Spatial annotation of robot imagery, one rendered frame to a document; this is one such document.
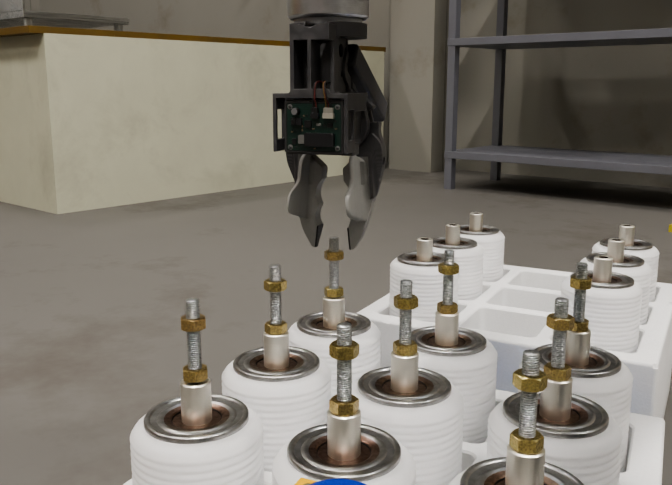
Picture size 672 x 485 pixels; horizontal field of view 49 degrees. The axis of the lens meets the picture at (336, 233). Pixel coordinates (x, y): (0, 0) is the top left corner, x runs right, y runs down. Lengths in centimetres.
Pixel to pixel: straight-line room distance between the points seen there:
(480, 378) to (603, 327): 29
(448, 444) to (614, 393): 15
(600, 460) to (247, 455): 24
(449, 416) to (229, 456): 17
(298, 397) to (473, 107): 380
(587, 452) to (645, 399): 39
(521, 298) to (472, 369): 52
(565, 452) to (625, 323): 43
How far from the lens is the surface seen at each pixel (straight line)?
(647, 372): 92
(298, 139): 66
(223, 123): 347
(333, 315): 74
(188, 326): 53
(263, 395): 61
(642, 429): 75
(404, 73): 432
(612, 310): 94
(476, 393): 69
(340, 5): 67
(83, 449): 111
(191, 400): 55
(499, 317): 107
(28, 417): 123
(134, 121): 319
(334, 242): 73
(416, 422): 57
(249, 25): 557
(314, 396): 63
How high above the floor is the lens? 49
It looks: 11 degrees down
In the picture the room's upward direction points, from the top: straight up
